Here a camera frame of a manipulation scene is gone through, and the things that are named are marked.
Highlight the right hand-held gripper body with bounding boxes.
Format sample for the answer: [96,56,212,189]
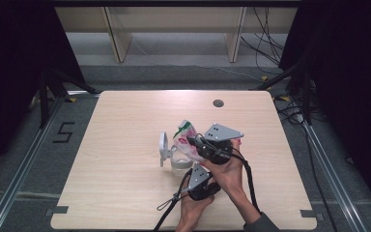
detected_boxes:
[192,123,244,165]

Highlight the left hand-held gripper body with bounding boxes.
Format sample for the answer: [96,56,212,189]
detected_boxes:
[186,162,222,201]

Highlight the pink snack bag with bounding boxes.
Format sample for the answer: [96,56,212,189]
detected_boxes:
[173,119,207,162]

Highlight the person's left hand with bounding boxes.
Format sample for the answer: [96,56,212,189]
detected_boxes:
[177,192,215,226]

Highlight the person's right hand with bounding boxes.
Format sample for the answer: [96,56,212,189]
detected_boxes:
[202,138,247,197]

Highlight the black metal stand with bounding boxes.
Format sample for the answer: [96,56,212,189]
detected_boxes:
[249,61,313,125]
[38,69,100,130]

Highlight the light wooden shelf unit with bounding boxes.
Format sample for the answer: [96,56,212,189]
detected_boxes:
[55,6,299,64]

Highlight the dark curtain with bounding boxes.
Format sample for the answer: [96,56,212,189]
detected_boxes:
[0,0,86,182]
[278,0,371,223]

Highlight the left hand-held gripper black cable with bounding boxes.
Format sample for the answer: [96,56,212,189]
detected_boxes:
[153,168,194,232]

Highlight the hand-held gripper black cable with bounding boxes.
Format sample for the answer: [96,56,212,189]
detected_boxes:
[231,153,260,214]
[153,168,194,232]

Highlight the right hand-held gripper black cable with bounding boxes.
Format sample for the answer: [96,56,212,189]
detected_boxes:
[231,153,260,214]

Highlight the thin white floor cable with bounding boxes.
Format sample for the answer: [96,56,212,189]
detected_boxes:
[131,38,262,81]

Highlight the black floor cable bundle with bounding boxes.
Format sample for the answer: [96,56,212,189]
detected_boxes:
[274,96,339,232]

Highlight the hanging black cable bundle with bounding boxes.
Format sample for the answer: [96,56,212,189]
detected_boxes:
[240,7,286,75]

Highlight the aluminium floor rail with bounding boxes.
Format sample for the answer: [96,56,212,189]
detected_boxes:
[0,96,66,232]
[302,122,368,232]

